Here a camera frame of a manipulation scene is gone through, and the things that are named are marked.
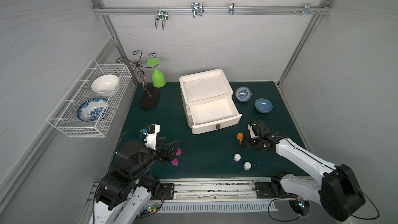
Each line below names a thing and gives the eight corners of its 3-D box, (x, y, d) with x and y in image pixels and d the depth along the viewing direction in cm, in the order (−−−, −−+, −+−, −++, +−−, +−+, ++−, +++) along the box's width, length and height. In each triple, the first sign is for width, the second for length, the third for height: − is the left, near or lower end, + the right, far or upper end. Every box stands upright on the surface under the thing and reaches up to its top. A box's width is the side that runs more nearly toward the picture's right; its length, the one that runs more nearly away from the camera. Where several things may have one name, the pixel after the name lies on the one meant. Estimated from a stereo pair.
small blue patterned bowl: (236, 102, 112) (237, 97, 108) (234, 91, 119) (235, 86, 114) (250, 102, 112) (252, 97, 108) (247, 91, 119) (249, 86, 114)
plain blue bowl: (256, 113, 105) (258, 109, 101) (253, 102, 111) (255, 98, 107) (271, 113, 105) (274, 109, 101) (268, 102, 111) (270, 98, 107)
